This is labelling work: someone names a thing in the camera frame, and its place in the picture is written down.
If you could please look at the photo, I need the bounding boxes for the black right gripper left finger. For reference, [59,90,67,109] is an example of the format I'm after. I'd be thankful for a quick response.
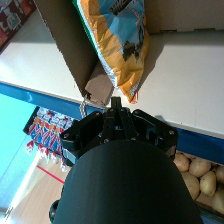
[59,96,118,158]

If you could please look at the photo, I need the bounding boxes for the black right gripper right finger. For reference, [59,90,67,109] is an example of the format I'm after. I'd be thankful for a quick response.
[116,96,180,155]

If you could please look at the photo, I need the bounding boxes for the yellow crisps bag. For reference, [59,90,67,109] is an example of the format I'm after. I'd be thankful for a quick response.
[72,0,152,105]

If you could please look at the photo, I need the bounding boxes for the union jack print packs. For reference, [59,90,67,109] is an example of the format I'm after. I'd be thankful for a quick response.
[23,105,78,173]

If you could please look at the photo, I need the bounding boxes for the tan potato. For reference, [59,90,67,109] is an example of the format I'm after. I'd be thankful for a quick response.
[173,152,190,173]
[188,157,212,179]
[181,171,201,201]
[199,170,218,198]
[211,189,224,215]
[214,165,224,185]

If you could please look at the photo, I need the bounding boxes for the white shelf board blue rim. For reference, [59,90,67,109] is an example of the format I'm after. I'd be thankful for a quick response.
[0,9,224,165]

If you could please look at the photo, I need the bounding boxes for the red floor tape line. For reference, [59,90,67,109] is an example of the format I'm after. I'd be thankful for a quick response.
[36,164,66,185]

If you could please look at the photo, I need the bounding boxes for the open brown cardboard box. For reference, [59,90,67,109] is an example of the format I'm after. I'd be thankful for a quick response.
[33,0,224,109]

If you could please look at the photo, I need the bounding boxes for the red brown printed carton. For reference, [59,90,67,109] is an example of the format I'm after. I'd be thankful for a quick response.
[0,0,37,54]

